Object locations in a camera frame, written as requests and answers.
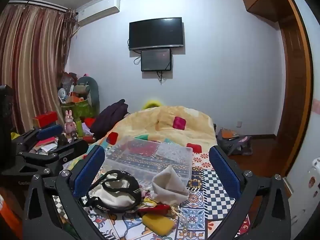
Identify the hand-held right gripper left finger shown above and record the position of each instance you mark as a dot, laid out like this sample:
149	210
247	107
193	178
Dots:
88	171

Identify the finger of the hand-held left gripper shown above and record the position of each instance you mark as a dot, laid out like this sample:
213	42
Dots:
50	131
73	147

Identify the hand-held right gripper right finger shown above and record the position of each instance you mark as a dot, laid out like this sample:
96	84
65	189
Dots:
225	173

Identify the black and white bra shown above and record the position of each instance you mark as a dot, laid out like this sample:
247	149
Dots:
117	192

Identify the beige cloth pouch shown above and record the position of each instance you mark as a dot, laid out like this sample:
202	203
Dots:
168	186

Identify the clear plastic storage box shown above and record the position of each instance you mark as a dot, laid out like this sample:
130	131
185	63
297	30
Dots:
150	160

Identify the yellow soft pouch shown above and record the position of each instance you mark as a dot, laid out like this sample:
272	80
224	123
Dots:
158	223

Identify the red box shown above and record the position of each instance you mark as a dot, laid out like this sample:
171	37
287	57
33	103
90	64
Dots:
46	119

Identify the green bottle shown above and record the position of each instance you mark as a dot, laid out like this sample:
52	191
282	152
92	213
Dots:
79	129

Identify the pink rabbit figure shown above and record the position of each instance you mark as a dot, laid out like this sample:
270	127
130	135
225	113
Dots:
70	125

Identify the patterned patchwork blanket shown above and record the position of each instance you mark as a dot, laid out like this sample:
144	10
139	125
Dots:
215	200

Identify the grey backpack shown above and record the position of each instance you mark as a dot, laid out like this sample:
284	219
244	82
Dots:
232	141

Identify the green storage box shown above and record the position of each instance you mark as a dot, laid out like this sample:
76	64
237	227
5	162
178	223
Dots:
80	110

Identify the dark purple clothing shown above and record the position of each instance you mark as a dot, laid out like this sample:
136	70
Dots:
110	117

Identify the green plush toy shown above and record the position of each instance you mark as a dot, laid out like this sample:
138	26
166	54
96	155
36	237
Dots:
90	92

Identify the striped brown curtain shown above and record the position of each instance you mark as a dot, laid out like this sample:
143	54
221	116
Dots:
32	62

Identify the yellow fleece quilt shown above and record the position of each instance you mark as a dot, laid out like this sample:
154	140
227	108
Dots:
160	120

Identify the white heater with stickers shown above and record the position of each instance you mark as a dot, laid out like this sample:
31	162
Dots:
311	180

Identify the orange cloth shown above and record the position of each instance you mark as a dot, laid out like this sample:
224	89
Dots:
8	217

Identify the yellow-green round object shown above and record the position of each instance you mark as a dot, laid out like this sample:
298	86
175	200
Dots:
151	103

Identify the wooden wardrobe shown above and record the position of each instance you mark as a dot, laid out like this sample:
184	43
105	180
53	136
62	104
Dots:
292	75

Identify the white air conditioner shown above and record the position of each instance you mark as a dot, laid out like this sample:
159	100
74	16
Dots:
98	11

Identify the white wall socket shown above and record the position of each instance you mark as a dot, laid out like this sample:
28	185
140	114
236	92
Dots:
239	124

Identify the small black wall monitor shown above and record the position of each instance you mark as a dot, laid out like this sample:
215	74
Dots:
156	60

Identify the black wall television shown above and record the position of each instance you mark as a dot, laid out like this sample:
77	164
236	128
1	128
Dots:
156	33

